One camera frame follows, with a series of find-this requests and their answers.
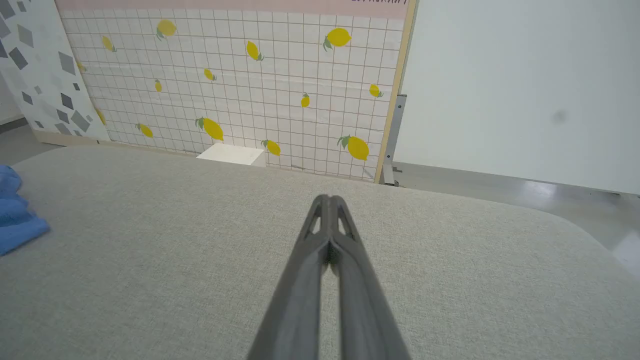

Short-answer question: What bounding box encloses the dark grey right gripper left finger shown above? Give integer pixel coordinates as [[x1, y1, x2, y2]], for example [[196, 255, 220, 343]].
[[247, 194, 332, 360]]

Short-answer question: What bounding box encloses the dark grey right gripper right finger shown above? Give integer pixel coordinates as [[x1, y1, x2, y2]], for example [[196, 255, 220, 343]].
[[329, 195, 412, 360]]

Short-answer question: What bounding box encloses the blue garment with white sleeve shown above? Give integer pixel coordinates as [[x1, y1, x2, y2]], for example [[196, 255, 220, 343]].
[[0, 165, 51, 257]]

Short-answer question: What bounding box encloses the grey fabric sofa cushion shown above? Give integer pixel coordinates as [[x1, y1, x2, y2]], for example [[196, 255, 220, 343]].
[[0, 145, 640, 360]]

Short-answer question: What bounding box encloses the small white box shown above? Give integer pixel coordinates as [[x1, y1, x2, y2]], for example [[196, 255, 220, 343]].
[[196, 143, 267, 168]]

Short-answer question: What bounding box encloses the lemon print grid backdrop panel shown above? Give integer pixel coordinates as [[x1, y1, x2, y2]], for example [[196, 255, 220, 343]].
[[54, 0, 419, 184]]

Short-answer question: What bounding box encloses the plain white partition board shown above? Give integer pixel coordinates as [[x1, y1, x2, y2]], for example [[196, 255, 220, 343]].
[[392, 0, 640, 196]]

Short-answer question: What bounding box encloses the grey terrazzo print backdrop panel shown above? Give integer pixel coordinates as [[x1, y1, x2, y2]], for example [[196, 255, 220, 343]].
[[0, 0, 111, 142]]

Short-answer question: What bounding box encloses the grey metal panel bracket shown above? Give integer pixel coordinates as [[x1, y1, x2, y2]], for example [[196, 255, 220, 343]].
[[378, 93, 408, 187]]

